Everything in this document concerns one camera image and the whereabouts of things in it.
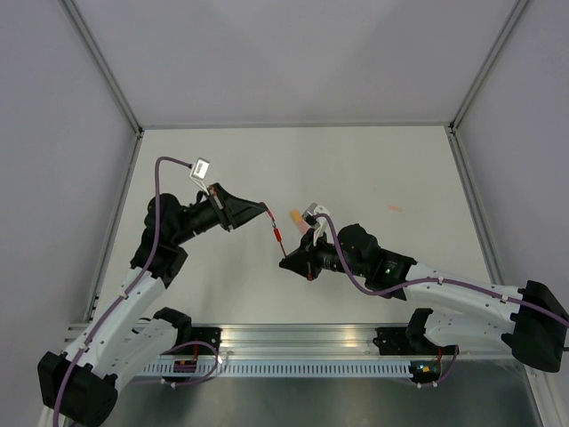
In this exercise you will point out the white slotted cable duct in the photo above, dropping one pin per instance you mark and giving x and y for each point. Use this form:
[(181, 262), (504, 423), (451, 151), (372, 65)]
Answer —
[(265, 368)]

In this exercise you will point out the red thin pen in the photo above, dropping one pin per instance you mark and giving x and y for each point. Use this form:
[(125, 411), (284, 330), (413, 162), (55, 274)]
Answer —
[(279, 239)]

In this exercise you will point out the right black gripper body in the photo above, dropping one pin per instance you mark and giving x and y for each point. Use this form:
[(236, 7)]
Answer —
[(322, 256)]

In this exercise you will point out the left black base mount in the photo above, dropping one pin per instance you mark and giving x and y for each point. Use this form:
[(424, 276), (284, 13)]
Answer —
[(206, 338)]

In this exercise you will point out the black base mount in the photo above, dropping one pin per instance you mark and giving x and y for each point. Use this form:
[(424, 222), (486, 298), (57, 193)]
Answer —
[(402, 341), (206, 338)]

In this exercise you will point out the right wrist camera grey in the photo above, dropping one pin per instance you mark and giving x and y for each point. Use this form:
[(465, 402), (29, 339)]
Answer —
[(314, 216)]

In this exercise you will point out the aluminium frame left post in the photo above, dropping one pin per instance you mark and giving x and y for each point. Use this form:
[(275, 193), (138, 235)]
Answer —
[(91, 46)]

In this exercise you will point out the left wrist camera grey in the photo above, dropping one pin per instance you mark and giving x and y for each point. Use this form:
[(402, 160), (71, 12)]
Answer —
[(199, 169)]

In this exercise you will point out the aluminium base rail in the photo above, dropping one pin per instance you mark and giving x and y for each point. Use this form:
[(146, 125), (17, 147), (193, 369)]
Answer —
[(321, 341)]

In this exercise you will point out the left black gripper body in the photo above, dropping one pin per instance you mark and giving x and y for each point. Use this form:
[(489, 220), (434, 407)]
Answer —
[(224, 212)]

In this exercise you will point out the aluminium frame post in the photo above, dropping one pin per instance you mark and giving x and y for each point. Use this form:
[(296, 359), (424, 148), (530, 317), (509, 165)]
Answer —
[(91, 46), (507, 29)]

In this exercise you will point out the aluminium frame right post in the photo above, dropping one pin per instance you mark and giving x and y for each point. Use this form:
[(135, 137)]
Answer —
[(507, 29)]

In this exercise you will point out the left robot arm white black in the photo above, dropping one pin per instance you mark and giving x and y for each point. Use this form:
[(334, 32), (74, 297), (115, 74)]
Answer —
[(83, 382)]

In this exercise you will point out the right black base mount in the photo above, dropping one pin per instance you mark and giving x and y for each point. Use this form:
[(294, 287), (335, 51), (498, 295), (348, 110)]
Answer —
[(402, 341)]

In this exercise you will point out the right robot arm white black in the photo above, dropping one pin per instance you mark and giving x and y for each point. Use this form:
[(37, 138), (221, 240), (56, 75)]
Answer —
[(529, 322)]

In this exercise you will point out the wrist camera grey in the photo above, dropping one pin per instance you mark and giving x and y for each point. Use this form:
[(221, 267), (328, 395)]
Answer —
[(314, 216), (199, 169)]

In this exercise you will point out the small red pen cap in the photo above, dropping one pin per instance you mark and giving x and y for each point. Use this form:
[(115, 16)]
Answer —
[(268, 212)]

